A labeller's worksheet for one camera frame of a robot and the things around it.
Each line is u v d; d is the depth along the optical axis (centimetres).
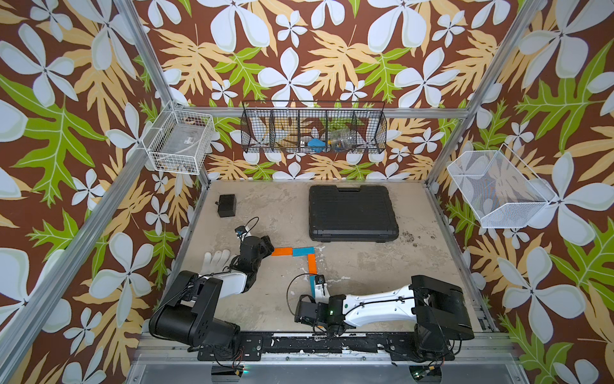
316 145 94
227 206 107
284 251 96
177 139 86
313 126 97
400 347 74
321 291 73
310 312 61
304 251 96
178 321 43
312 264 92
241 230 82
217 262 93
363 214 99
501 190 79
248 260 71
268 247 86
